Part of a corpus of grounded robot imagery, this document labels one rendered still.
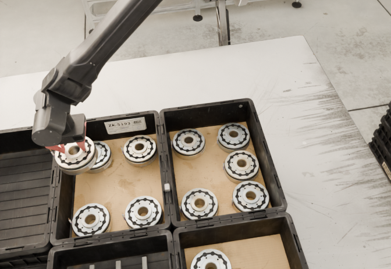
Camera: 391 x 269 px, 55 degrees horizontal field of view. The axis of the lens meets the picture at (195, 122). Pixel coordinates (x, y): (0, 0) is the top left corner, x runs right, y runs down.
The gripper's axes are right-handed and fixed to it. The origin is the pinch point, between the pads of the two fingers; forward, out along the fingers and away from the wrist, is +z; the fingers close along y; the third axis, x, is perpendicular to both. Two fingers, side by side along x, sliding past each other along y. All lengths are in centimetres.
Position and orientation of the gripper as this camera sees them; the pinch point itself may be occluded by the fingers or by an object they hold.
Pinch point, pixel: (73, 148)
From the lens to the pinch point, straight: 101.1
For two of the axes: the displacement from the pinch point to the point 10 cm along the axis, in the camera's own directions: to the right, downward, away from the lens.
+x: -1.3, -7.7, 6.3
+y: 9.9, -1.3, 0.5
